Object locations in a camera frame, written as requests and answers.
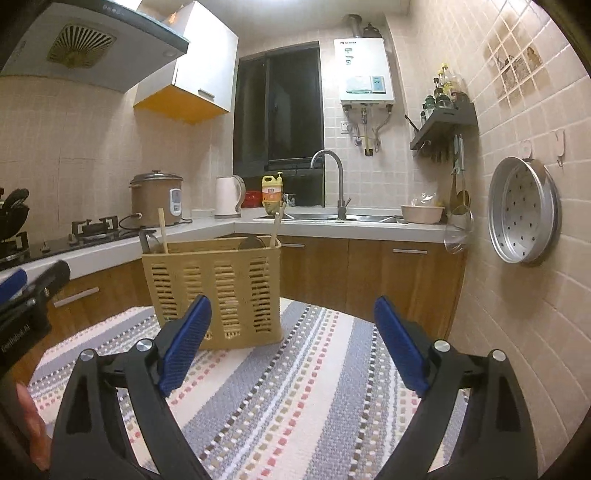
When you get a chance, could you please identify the pink bowl on counter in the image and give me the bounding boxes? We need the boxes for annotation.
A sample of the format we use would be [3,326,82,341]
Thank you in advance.
[401,205,445,225]

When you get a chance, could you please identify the dark round ladle head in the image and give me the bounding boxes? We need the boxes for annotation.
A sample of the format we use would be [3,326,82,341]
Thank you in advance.
[238,235,266,250]

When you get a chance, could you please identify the steel sink faucet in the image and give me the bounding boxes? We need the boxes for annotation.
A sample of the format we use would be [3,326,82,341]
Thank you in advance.
[310,149,351,221]

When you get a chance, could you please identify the hanging wire strainer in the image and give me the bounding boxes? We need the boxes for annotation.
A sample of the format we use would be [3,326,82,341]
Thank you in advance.
[444,205,474,254]

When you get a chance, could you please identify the red container by sink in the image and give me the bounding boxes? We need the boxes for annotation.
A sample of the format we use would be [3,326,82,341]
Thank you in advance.
[242,190,263,209]

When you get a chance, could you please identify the yellow dish soap bottle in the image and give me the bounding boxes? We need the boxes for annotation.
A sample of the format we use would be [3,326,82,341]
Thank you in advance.
[262,172,283,215]

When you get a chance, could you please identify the black wall spice shelf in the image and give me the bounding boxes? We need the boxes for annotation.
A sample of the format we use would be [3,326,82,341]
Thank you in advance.
[410,102,477,159]

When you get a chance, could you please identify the yellow plastic utensil basket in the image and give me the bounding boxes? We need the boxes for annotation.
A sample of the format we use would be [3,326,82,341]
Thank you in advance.
[142,235,283,350]

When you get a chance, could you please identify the dark window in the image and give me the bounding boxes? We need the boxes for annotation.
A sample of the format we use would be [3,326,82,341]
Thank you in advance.
[232,42,325,207]

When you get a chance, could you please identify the bottles on shelf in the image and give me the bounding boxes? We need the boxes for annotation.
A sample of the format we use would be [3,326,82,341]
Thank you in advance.
[421,63,470,123]

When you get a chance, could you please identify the black wok on stove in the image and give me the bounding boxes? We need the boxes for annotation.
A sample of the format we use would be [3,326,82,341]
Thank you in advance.
[0,188,29,241]

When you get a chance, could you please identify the person's hand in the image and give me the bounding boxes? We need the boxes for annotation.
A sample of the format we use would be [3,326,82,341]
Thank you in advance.
[16,382,51,471]

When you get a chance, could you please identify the left wooden chopstick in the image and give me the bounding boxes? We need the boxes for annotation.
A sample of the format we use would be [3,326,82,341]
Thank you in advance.
[157,208,168,254]

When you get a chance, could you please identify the white electric kettle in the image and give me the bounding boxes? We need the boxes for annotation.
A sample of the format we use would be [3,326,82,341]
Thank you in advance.
[214,175,245,218]

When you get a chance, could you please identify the round metal steamer tray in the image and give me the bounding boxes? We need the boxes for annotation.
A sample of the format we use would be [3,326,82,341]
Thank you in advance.
[488,156,562,265]

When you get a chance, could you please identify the white gas water heater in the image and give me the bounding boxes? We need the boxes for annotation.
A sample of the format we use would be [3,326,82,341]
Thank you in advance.
[334,38,394,106]

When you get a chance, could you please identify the white wall hook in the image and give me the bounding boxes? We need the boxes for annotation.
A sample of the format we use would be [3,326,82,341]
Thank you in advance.
[554,129,566,168]

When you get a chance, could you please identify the wooden base cabinets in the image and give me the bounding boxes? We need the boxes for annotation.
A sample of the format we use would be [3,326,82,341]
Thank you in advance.
[11,236,466,383]

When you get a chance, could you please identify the gas stove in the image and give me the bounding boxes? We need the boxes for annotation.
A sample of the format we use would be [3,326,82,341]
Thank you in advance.
[1,215,139,270]

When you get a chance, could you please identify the striped woven table mat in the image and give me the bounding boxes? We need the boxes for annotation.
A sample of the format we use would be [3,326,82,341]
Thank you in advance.
[27,297,470,480]

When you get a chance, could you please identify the right wooden utensil handle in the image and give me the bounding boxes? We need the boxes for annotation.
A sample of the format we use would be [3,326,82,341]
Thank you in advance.
[269,201,287,249]

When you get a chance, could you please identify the range hood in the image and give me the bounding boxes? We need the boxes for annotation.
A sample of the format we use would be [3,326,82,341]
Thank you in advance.
[1,1,189,93]

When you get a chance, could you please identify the brown rice cooker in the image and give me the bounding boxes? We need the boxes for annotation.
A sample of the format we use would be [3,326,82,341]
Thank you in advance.
[129,170,183,228]

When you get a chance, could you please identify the steel sink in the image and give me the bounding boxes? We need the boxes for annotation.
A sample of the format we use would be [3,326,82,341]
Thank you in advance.
[253,210,408,225]

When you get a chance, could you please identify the metal utensil in basket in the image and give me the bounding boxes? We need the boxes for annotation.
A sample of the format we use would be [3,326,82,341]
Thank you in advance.
[138,228,160,254]

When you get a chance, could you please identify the white wall cabinet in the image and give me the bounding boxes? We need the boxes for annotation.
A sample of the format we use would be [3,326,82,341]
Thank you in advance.
[134,1,238,124]

